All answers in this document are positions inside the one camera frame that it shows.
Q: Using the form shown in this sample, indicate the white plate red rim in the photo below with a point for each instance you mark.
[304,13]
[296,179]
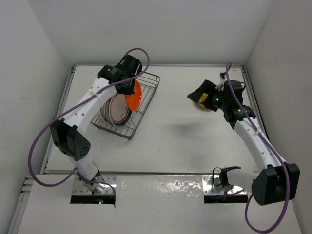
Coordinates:
[118,103]

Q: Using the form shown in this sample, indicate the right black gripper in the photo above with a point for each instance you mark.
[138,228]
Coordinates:
[208,87]

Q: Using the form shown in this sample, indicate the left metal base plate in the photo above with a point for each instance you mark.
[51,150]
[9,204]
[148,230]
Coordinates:
[105,187]

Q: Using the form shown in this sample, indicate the orange plastic plate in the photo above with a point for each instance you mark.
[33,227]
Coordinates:
[133,101]

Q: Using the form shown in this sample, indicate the metal base plate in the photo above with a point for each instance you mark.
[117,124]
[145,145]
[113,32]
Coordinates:
[105,187]
[211,189]

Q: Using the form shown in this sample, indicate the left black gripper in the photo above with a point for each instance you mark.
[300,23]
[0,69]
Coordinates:
[129,90]

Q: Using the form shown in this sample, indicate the white plate teal rim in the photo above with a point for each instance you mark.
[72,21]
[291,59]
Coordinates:
[120,119]

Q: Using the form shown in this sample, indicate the white plate grey rim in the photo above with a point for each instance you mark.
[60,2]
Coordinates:
[105,112]

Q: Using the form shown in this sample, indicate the wire dish rack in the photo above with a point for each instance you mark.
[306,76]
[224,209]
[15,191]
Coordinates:
[149,83]

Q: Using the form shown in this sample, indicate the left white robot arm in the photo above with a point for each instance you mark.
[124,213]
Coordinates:
[68,132]

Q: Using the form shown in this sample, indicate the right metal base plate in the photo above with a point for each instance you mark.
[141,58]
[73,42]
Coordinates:
[211,189]

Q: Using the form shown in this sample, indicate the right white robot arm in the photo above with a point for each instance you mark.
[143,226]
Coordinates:
[277,180]

